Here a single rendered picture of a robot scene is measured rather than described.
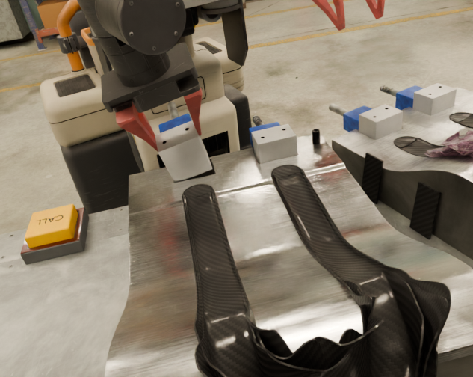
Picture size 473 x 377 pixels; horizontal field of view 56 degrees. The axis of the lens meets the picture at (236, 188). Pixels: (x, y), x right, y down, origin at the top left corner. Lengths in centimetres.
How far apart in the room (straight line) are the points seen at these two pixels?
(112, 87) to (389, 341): 36
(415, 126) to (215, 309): 45
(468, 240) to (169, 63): 38
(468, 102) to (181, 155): 46
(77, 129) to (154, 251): 77
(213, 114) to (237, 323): 66
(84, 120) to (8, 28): 488
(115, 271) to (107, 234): 8
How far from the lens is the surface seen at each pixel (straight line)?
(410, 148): 66
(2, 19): 604
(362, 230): 45
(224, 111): 96
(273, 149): 55
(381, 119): 66
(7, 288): 65
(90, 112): 119
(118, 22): 38
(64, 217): 66
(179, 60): 49
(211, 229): 48
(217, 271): 43
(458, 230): 56
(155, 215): 51
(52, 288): 61
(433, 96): 73
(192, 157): 53
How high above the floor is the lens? 118
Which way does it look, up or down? 34 degrees down
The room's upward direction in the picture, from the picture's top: 10 degrees counter-clockwise
